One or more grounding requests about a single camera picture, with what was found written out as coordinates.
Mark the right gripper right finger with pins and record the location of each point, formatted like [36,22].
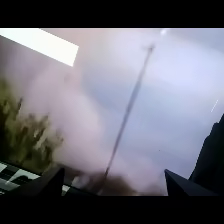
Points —
[180,188]

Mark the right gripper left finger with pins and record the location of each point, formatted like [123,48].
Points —
[50,185]

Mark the black garment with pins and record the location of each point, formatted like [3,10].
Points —
[213,160]

